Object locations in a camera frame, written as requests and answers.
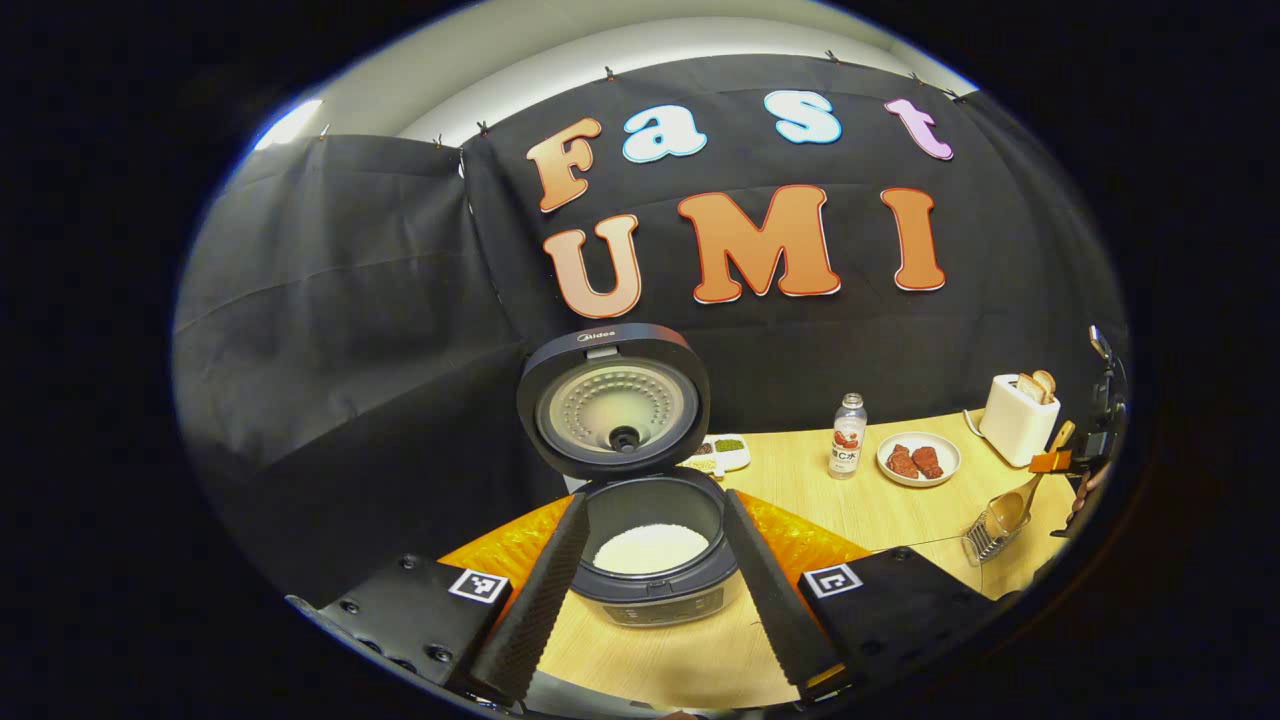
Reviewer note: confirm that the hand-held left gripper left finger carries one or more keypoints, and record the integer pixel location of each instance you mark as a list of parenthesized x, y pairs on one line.
[(530, 600)]

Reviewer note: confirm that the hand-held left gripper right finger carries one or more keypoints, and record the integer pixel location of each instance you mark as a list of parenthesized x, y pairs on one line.
[(775, 590)]

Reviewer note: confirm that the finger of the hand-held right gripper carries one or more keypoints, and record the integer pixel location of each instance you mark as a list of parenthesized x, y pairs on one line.
[(1050, 462)]

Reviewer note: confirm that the wooden spoon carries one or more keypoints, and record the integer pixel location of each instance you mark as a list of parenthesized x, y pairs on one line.
[(1010, 508)]

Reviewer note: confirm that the white rice heap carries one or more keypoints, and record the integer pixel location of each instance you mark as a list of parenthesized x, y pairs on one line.
[(650, 548)]

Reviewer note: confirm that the black rice cooker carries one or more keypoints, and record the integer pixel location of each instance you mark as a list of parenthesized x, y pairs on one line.
[(610, 400)]

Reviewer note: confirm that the white toaster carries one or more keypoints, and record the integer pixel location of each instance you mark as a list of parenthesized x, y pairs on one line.
[(1010, 430)]

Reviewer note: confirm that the toast bread slice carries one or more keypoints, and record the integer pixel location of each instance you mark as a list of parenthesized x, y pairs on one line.
[(1030, 390), (1045, 381)]

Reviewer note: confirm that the white round plate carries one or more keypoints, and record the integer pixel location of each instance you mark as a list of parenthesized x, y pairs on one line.
[(945, 465)]

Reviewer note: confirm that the brown meat piece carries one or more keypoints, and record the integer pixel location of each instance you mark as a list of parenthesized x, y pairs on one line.
[(927, 462), (902, 462)]

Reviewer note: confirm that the white divided bean dish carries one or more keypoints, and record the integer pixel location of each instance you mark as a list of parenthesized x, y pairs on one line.
[(730, 448)]

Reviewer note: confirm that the clear drink bottle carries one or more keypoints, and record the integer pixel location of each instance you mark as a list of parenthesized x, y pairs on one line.
[(847, 445)]

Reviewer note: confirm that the black backdrop cloth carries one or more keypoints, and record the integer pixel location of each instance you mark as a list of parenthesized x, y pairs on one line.
[(350, 350)]

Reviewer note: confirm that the ceiling light panel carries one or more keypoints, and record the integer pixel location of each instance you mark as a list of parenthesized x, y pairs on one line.
[(290, 125)]

